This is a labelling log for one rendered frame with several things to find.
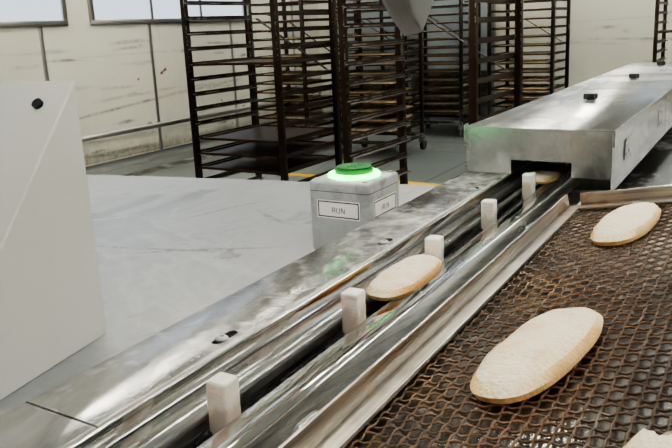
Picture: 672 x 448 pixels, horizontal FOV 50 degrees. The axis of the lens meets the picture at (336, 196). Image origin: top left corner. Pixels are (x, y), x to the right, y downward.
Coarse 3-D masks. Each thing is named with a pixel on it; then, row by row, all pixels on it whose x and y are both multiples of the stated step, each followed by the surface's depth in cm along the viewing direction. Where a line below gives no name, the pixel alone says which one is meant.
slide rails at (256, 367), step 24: (504, 192) 84; (480, 216) 74; (504, 216) 74; (480, 240) 66; (360, 288) 55; (336, 312) 51; (384, 312) 50; (288, 336) 47; (312, 336) 47; (264, 360) 44; (288, 360) 45; (312, 360) 44; (240, 384) 41; (288, 384) 41; (192, 408) 39; (264, 408) 38; (144, 432) 37; (168, 432) 36
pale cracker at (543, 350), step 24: (552, 312) 35; (576, 312) 34; (528, 336) 32; (552, 336) 32; (576, 336) 32; (504, 360) 30; (528, 360) 30; (552, 360) 30; (576, 360) 30; (480, 384) 29; (504, 384) 29; (528, 384) 28; (552, 384) 29
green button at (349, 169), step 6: (336, 168) 75; (342, 168) 74; (348, 168) 73; (354, 168) 73; (360, 168) 73; (366, 168) 73; (372, 168) 74; (342, 174) 73; (348, 174) 73; (354, 174) 73; (360, 174) 73
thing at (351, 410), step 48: (624, 192) 58; (528, 240) 51; (576, 240) 51; (480, 288) 43; (576, 288) 41; (432, 336) 37; (480, 336) 36; (624, 336) 33; (384, 384) 32; (432, 384) 32; (336, 432) 28; (432, 432) 28; (576, 432) 26
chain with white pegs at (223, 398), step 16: (528, 176) 84; (528, 192) 84; (496, 208) 73; (512, 208) 81; (432, 240) 60; (448, 256) 65; (352, 288) 50; (352, 304) 49; (384, 304) 55; (352, 320) 49; (336, 336) 49; (320, 352) 47; (208, 384) 37; (224, 384) 37; (272, 384) 43; (208, 400) 38; (224, 400) 37; (256, 400) 41; (224, 416) 37; (208, 432) 38
